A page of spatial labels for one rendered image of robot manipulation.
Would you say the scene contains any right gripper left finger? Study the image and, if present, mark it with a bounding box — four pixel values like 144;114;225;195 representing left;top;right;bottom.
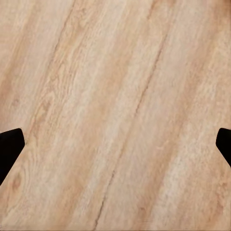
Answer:
0;128;25;186

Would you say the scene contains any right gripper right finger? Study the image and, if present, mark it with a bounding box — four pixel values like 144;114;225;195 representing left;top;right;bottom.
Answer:
216;128;231;166

